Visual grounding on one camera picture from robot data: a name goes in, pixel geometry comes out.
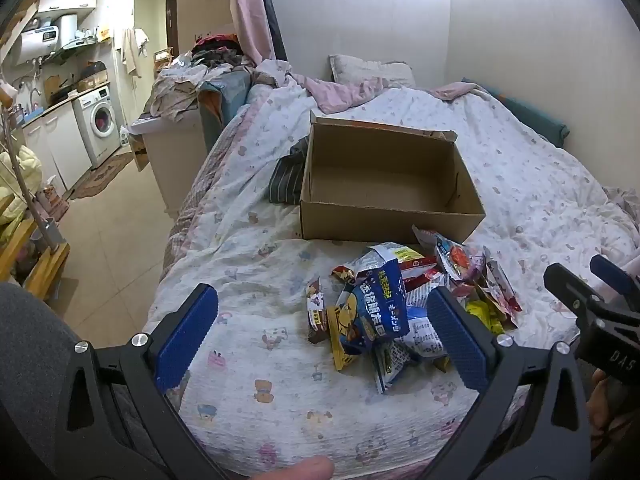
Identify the pile of snack packets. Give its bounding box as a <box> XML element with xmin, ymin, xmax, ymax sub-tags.
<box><xmin>306</xmin><ymin>225</ymin><xmax>523</xmax><ymax>396</ymax></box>

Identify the dark striped cloth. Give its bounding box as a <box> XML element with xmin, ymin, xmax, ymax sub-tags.
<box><xmin>267</xmin><ymin>135</ymin><xmax>311</xmax><ymax>206</ymax></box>

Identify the white wall cabinet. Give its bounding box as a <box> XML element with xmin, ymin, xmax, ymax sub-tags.
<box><xmin>37</xmin><ymin>0</ymin><xmax>98</xmax><ymax>15</ymax></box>

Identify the dark curtain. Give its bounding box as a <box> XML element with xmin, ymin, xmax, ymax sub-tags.
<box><xmin>252</xmin><ymin>0</ymin><xmax>288</xmax><ymax>63</ymax></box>

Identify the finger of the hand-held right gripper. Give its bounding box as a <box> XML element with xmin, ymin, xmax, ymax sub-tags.
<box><xmin>544</xmin><ymin>262</ymin><xmax>608</xmax><ymax>323</ymax></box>
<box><xmin>589</xmin><ymin>254</ymin><xmax>640</xmax><ymax>306</ymax></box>

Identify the person's left hand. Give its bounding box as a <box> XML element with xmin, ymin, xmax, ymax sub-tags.
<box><xmin>252</xmin><ymin>456</ymin><xmax>335</xmax><ymax>480</ymax></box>

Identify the hanging white towel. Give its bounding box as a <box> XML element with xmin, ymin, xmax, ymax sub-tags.
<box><xmin>121</xmin><ymin>27</ymin><xmax>150</xmax><ymax>78</ymax></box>

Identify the floral cloth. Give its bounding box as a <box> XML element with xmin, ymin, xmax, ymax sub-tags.
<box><xmin>602</xmin><ymin>185</ymin><xmax>640</xmax><ymax>241</ymax></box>

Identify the brown patterned rug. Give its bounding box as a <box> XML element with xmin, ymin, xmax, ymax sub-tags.
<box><xmin>67</xmin><ymin>150</ymin><xmax>136</xmax><ymax>201</ymax></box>

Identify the blue snack packet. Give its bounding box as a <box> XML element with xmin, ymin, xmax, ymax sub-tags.
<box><xmin>349</xmin><ymin>255</ymin><xmax>412</xmax><ymax>357</ymax></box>

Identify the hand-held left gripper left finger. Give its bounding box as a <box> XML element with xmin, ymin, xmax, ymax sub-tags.
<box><xmin>54</xmin><ymin>282</ymin><xmax>232</xmax><ymax>480</ymax></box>

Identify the pink blanket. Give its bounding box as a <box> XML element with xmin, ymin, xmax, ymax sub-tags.
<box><xmin>290</xmin><ymin>72</ymin><xmax>491</xmax><ymax>116</ymax></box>

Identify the pink curtain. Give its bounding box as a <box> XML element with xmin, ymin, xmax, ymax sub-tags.
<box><xmin>229</xmin><ymin>0</ymin><xmax>273</xmax><ymax>66</ymax></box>

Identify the yellow wooden rack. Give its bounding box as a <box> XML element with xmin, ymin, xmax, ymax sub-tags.
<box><xmin>0</xmin><ymin>195</ymin><xmax>71</xmax><ymax>301</ymax></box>

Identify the white water heater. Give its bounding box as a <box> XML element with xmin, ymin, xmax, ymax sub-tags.
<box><xmin>10</xmin><ymin>14</ymin><xmax>78</xmax><ymax>67</ymax></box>

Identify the dark door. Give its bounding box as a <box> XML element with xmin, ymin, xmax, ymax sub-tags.
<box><xmin>164</xmin><ymin>0</ymin><xmax>178</xmax><ymax>51</ymax></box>

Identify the white washing machine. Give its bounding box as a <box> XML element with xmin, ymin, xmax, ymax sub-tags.
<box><xmin>72</xmin><ymin>85</ymin><xmax>123</xmax><ymax>168</ymax></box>

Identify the white kitchen base cabinet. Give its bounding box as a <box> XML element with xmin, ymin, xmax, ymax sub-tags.
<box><xmin>20</xmin><ymin>102</ymin><xmax>93</xmax><ymax>193</ymax></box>

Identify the cream padded jacket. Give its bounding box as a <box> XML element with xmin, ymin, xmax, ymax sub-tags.
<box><xmin>0</xmin><ymin>145</ymin><xmax>43</xmax><ymax>241</ymax></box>

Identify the cardboard box on washer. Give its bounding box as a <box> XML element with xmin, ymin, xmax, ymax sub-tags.
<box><xmin>77</xmin><ymin>70</ymin><xmax>108</xmax><ymax>93</ymax></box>

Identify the person's right hand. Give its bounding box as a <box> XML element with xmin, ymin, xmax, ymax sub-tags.
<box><xmin>584</xmin><ymin>367</ymin><xmax>640</xmax><ymax>443</ymax></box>

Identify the heap of dark clothes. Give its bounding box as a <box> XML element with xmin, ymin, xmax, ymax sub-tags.
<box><xmin>190</xmin><ymin>34</ymin><xmax>256</xmax><ymax>68</ymax></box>

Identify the grey pillow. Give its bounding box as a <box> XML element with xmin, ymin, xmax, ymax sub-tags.
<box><xmin>329</xmin><ymin>54</ymin><xmax>416</xmax><ymax>88</ymax></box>

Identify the small brown cardboard box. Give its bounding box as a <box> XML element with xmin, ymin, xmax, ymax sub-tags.
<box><xmin>131</xmin><ymin>130</ymin><xmax>151</xmax><ymax>171</ymax></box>

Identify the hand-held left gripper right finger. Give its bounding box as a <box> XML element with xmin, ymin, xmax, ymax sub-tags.
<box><xmin>425</xmin><ymin>285</ymin><xmax>592</xmax><ymax>480</ymax></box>

